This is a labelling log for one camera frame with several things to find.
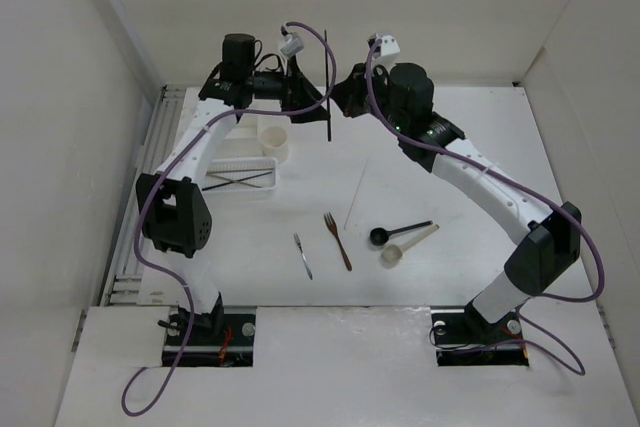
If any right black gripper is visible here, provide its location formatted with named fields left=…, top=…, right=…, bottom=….
left=325, top=61, right=407, bottom=134

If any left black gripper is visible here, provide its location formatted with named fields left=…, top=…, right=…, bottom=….
left=246, top=54, right=331, bottom=124

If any white chopstick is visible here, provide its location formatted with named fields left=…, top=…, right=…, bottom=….
left=343, top=157, right=370, bottom=231

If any black thin chopstick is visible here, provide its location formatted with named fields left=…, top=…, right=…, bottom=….
left=202, top=170, right=275, bottom=192

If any silver metal chopstick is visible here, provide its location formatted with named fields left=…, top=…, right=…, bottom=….
left=206, top=167, right=274, bottom=176

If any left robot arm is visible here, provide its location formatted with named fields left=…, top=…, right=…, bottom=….
left=134, top=23, right=337, bottom=344

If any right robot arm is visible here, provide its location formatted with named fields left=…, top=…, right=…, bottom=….
left=331, top=63, right=581, bottom=341

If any cream cylindrical cup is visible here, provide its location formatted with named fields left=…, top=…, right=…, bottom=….
left=258, top=126, right=289, bottom=164

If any white perforated square box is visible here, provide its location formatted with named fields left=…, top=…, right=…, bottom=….
left=224, top=114, right=262, bottom=158

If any white perforated flat tray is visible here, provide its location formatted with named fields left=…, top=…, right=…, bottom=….
left=201, top=157, right=279, bottom=200

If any brown wooden fork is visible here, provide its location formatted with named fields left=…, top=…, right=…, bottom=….
left=323, top=212, right=353, bottom=272

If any small silver fork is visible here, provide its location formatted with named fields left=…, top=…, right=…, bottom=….
left=293, top=233, right=313, bottom=280

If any black spoon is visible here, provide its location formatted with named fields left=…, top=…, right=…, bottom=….
left=369, top=221, right=439, bottom=249

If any cream spoon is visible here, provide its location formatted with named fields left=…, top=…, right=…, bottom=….
left=381, top=224, right=440, bottom=265

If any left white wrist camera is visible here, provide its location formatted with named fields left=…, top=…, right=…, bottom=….
left=278, top=33, right=304, bottom=59

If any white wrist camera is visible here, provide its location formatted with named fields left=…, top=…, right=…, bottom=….
left=367, top=32, right=400, bottom=59
left=278, top=33, right=304, bottom=59

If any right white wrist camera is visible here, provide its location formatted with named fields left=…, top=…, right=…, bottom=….
left=367, top=32, right=400, bottom=59

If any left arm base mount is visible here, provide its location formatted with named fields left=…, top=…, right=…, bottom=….
left=158, top=307, right=257, bottom=368

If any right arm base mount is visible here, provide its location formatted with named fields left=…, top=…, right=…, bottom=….
left=429, top=307, right=529, bottom=367

